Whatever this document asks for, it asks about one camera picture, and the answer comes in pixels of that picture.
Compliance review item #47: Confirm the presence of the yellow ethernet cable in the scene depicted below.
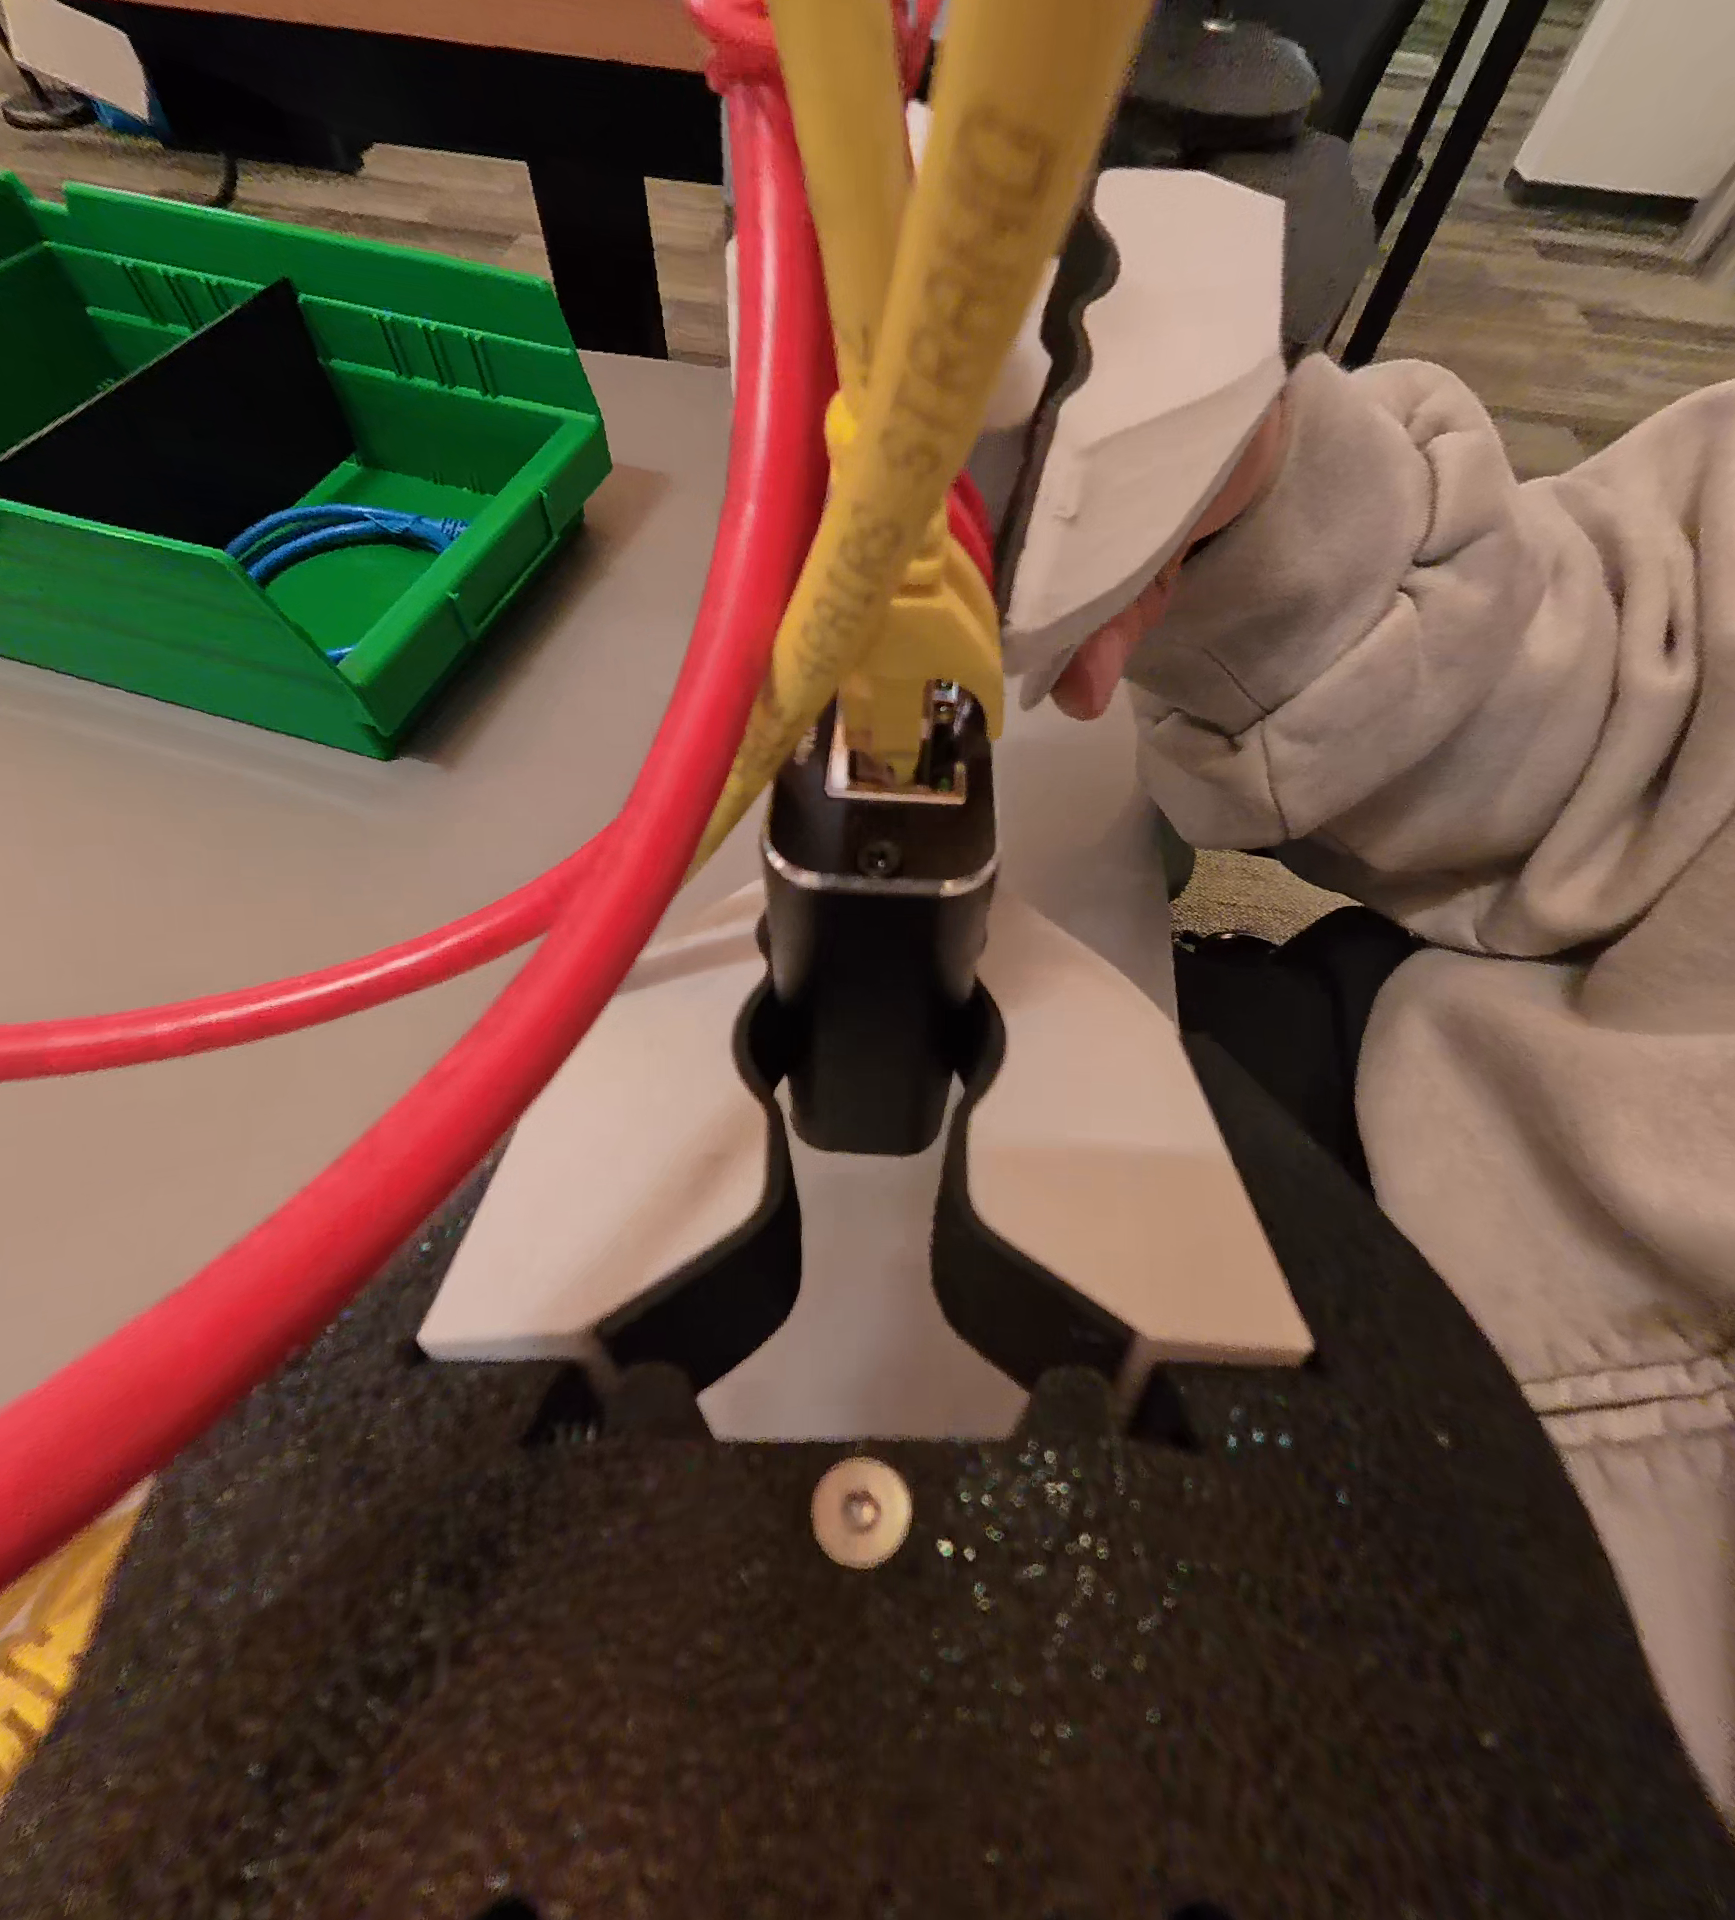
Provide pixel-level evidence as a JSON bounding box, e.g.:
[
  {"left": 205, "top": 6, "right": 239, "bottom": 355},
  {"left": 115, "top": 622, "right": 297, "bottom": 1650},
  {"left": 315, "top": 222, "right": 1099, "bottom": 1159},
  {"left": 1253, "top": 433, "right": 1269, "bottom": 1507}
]
[{"left": 0, "top": 0, "right": 1153, "bottom": 1849}]

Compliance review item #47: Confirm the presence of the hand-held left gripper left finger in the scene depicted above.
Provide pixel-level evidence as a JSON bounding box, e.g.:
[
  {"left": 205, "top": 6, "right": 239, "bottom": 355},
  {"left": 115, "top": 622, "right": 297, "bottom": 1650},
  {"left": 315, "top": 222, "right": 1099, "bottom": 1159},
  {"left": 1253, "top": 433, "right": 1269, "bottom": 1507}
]
[{"left": 417, "top": 882, "right": 809, "bottom": 1391}]

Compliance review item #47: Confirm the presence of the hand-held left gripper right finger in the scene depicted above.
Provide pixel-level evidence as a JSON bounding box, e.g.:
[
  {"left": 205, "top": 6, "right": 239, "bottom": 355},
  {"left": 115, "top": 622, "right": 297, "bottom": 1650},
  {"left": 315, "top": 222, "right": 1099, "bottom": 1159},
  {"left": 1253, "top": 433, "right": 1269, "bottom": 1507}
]
[{"left": 931, "top": 882, "right": 1315, "bottom": 1413}]

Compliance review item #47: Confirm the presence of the grey desk with wooden edge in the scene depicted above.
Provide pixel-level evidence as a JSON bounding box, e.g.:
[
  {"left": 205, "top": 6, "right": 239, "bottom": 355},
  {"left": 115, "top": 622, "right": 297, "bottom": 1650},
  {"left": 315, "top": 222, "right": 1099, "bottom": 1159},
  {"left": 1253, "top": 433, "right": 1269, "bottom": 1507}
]
[{"left": 0, "top": 0, "right": 725, "bottom": 363}]

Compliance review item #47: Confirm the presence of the person's right hand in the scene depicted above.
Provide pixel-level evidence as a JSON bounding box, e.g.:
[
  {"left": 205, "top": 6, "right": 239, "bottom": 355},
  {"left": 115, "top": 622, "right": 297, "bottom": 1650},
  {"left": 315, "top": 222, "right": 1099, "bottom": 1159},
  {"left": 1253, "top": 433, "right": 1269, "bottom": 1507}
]
[{"left": 1053, "top": 392, "right": 1301, "bottom": 727}]

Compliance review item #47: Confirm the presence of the red ethernet cable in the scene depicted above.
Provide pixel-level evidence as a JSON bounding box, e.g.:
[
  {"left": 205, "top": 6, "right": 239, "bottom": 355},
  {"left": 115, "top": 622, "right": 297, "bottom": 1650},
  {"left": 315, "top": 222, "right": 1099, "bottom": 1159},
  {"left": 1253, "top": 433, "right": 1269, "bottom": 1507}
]
[{"left": 0, "top": 0, "right": 1001, "bottom": 1660}]

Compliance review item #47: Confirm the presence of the black bin divider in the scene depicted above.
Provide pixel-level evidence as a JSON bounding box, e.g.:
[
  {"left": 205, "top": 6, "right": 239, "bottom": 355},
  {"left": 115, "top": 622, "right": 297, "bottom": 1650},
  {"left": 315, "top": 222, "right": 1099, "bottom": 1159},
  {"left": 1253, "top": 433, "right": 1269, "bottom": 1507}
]
[{"left": 0, "top": 276, "right": 359, "bottom": 550}]

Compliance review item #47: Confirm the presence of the black ethernet splitter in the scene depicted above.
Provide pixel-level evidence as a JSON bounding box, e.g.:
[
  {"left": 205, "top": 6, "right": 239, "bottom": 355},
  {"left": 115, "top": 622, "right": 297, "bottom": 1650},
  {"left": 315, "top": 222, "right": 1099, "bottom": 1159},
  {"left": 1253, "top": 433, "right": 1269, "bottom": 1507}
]
[{"left": 759, "top": 692, "right": 1001, "bottom": 1154}]

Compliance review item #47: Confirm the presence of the white cabinet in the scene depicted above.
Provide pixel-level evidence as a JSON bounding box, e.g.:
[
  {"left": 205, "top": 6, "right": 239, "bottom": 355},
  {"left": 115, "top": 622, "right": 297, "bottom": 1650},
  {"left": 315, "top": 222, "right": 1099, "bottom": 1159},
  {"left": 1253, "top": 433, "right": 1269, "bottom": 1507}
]
[{"left": 1502, "top": 0, "right": 1735, "bottom": 289}]

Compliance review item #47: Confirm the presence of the green plastic bin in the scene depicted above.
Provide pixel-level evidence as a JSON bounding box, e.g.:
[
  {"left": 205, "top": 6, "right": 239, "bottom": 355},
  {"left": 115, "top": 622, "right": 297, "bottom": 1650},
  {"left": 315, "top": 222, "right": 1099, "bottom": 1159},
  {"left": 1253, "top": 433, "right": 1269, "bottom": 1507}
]
[{"left": 0, "top": 168, "right": 613, "bottom": 763}]

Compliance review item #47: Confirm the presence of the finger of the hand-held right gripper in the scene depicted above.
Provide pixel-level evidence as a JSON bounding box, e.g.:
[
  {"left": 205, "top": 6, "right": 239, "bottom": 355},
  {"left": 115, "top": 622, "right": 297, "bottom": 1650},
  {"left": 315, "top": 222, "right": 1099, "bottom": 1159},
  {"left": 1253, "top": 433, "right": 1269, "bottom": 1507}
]
[{"left": 993, "top": 168, "right": 1291, "bottom": 715}]

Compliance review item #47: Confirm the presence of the blue ethernet cable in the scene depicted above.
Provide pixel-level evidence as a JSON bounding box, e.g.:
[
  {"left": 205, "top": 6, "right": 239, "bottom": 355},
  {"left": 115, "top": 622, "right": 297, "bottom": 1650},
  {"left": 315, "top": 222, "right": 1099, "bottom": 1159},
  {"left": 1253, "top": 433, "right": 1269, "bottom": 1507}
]
[{"left": 225, "top": 505, "right": 471, "bottom": 667}]

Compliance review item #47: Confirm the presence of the person's right forearm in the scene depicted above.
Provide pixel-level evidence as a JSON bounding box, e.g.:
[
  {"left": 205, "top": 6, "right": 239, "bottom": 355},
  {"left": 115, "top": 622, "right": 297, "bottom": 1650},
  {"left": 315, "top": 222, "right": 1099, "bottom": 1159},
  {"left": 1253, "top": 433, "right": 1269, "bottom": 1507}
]
[{"left": 1129, "top": 353, "right": 1735, "bottom": 963}]

